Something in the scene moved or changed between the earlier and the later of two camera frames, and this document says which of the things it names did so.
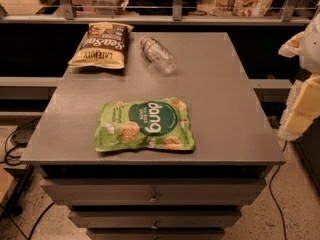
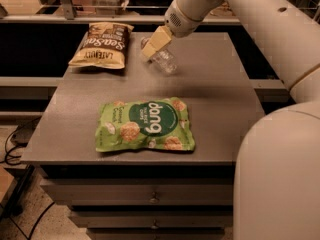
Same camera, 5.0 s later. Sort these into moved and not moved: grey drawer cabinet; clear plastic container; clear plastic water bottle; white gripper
Moved: white gripper
Not moved: clear plastic container; grey drawer cabinet; clear plastic water bottle
